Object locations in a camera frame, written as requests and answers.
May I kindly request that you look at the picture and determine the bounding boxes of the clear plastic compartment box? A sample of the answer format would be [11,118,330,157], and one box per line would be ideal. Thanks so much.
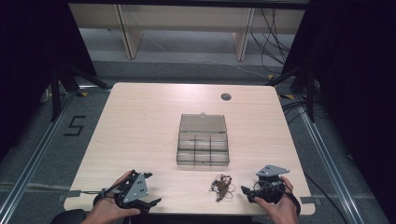
[176,112,231,167]

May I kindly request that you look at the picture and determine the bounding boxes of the person's left hand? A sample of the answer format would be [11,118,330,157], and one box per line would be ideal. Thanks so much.
[92,170,142,222]

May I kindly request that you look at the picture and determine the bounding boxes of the person's dark-clothed leg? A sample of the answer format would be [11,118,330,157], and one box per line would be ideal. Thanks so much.
[49,208,89,224]

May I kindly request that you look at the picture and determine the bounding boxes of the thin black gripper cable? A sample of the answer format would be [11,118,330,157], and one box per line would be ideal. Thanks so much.
[78,189,104,196]

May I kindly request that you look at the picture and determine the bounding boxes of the person's right hand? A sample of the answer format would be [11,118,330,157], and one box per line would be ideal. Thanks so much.
[253,175,301,220]

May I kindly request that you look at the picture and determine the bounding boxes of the light wooden desk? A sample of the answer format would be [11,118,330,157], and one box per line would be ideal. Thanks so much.
[68,3,308,62]

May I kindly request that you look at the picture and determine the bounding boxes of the long black floor cable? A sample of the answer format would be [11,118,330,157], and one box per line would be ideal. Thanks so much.
[303,172,352,224]

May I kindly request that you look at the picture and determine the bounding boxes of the black curtain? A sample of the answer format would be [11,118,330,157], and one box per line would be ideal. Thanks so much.
[0,0,97,161]
[281,0,396,216]

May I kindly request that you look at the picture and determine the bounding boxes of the bundle of black cables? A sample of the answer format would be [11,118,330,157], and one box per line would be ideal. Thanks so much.
[249,8,292,75]

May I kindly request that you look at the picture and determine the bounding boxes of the brown jewellery pile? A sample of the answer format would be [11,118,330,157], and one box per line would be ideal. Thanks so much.
[208,174,237,203]

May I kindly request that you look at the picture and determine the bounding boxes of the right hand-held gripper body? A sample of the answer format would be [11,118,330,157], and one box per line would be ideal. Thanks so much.
[253,164,290,205]

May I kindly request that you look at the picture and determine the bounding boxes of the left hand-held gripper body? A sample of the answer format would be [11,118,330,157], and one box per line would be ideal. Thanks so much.
[113,169,150,215]

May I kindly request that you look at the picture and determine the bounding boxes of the black right wrist strap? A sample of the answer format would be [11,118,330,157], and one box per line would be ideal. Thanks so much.
[281,190,302,217]

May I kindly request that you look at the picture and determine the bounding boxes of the black metal stand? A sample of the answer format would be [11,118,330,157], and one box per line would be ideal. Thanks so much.
[49,63,112,123]
[265,64,318,123]

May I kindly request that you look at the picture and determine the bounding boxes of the metal floor rail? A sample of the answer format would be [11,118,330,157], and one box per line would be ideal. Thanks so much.
[0,92,77,217]
[293,95,366,224]

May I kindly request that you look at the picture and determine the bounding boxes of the black floor cables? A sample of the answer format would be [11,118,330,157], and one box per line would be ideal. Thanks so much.
[280,100,329,125]

